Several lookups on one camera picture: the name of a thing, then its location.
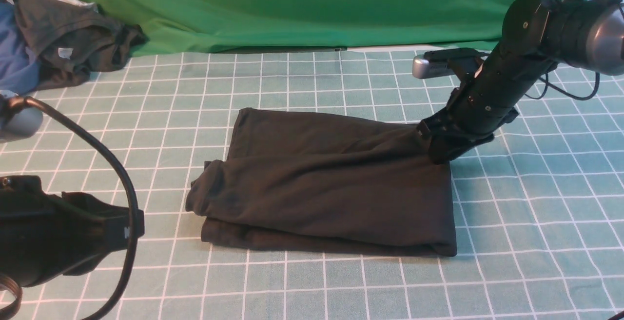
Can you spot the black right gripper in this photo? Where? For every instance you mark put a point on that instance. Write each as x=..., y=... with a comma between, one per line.
x=464, y=123

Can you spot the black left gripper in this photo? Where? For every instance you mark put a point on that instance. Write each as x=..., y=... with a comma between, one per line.
x=43, y=236

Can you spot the dark gray long-sleeve top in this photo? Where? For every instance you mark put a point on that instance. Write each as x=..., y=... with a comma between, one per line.
x=325, y=183

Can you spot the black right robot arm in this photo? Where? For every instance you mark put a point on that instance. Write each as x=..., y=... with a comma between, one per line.
x=537, y=36

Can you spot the green checkered tablecloth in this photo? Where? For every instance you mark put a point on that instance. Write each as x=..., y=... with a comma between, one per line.
x=539, y=211

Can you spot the blue garment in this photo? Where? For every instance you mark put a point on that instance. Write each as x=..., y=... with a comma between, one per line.
x=19, y=67

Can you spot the crumpled dark gray garment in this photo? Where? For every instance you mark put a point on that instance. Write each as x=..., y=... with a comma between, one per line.
x=71, y=42

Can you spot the green backdrop cloth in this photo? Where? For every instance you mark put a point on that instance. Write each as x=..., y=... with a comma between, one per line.
x=176, y=26

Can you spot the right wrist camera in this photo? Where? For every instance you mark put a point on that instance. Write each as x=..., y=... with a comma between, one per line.
x=459, y=61

